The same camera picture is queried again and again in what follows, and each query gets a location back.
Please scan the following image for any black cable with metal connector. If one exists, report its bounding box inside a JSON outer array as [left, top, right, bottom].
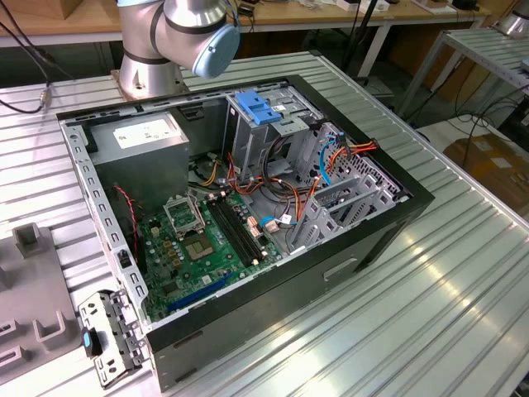
[[0, 20, 55, 115]]

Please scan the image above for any blue expansion slot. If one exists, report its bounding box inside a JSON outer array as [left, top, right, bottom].
[[167, 270, 235, 312]]

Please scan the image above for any blue plastic drive latch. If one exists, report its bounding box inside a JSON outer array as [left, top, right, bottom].
[[234, 90, 282, 127]]

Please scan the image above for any black latch with blue mark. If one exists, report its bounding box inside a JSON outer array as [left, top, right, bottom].
[[81, 328, 102, 357]]

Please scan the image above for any black case fan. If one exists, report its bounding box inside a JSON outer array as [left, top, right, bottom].
[[111, 184, 144, 265]]

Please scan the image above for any green motherboard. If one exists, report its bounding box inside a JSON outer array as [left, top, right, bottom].
[[138, 192, 286, 323]]

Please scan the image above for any grey power supply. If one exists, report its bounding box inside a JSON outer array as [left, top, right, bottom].
[[88, 111, 191, 208]]

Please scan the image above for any black tripod stand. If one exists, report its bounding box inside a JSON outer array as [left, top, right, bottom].
[[341, 0, 396, 98]]

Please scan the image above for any blue data wire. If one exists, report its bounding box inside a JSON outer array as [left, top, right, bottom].
[[318, 138, 344, 187]]

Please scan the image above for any CPU socket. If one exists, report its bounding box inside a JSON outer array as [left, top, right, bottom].
[[183, 233, 216, 262]]

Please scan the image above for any bundle of coloured wires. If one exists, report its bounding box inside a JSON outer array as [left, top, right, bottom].
[[188, 151, 327, 227]]

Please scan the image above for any metal rear slot bracket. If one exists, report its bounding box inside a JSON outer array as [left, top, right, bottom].
[[78, 289, 150, 390]]

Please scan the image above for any black open PC case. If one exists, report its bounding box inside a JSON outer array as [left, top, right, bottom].
[[55, 74, 436, 393]]

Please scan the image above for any brown cardboard box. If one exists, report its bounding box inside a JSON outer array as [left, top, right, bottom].
[[444, 132, 529, 208]]

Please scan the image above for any metal socket cover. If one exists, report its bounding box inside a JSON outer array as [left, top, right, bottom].
[[163, 193, 207, 240]]

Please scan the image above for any wooden desk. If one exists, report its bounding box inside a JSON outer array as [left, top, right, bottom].
[[0, 0, 493, 49]]

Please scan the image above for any metal slat side table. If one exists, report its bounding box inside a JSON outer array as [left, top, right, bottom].
[[398, 26, 529, 121]]

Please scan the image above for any grey parts rack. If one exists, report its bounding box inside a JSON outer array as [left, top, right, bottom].
[[0, 222, 83, 373]]

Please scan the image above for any grey optical drive cage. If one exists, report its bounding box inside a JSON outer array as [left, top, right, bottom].
[[222, 84, 323, 183]]

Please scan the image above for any grey metal disk bay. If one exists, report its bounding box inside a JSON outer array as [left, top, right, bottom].
[[287, 173, 410, 256]]

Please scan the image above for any black RAM slot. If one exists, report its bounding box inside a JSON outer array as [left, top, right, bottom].
[[208, 198, 257, 266], [218, 194, 268, 260]]

